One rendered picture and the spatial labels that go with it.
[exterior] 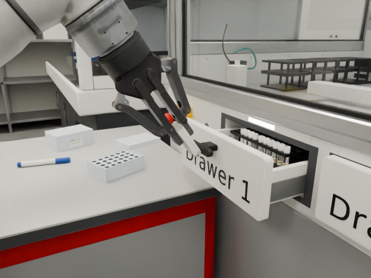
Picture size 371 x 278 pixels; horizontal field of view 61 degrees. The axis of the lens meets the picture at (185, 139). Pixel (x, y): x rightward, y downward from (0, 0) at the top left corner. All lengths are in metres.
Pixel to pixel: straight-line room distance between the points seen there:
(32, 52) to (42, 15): 4.28
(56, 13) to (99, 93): 0.89
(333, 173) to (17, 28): 0.47
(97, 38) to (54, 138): 0.64
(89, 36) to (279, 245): 0.53
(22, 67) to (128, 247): 4.13
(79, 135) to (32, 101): 3.73
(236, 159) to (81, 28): 0.31
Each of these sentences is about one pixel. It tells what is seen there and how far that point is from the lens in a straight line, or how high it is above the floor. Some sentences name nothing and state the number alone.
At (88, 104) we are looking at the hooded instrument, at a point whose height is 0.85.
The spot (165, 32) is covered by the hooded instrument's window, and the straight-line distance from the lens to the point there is 1.41.
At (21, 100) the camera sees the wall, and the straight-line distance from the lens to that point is 4.79.
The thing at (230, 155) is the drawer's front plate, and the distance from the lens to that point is 0.56.
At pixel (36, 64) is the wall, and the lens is 4.73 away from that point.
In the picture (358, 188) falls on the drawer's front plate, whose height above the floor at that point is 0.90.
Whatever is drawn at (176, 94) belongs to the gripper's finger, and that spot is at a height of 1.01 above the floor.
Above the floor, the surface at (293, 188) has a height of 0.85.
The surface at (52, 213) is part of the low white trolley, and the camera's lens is 0.71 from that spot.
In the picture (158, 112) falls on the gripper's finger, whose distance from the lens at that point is 0.52.
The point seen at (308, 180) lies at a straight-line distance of 0.59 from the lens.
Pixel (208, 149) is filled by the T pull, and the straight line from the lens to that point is 0.56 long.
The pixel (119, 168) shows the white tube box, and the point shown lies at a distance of 0.81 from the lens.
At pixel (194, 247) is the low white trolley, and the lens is 0.85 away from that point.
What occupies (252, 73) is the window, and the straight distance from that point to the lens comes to 0.69.
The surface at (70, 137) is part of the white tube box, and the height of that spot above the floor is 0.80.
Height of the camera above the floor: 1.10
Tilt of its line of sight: 18 degrees down
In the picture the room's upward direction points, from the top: straight up
